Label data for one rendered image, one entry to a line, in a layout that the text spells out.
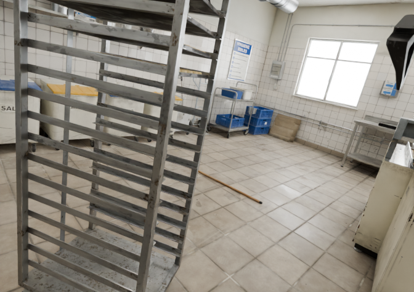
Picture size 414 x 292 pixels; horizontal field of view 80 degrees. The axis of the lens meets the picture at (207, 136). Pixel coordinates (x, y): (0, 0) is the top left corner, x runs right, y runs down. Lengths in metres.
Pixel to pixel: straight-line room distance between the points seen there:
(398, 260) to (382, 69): 4.43
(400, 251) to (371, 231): 0.75
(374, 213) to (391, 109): 3.50
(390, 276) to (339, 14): 5.26
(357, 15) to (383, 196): 4.39
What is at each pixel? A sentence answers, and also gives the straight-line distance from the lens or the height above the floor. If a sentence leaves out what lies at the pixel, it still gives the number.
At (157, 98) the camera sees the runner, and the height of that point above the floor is 1.14.
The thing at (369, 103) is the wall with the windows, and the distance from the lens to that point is 5.83.
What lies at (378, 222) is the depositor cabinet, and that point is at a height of 0.34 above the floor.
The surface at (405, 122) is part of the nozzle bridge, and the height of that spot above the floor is 1.15.
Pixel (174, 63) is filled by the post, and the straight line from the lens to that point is 0.77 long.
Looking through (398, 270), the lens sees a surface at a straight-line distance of 1.89.
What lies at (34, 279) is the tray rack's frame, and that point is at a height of 0.15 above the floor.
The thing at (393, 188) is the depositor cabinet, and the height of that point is 0.65.
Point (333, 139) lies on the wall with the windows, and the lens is 6.00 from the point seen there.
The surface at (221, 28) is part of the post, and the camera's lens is 1.21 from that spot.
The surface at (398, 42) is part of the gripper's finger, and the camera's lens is 0.35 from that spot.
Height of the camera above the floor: 1.26
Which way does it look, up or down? 15 degrees down
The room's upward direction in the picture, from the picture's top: 11 degrees clockwise
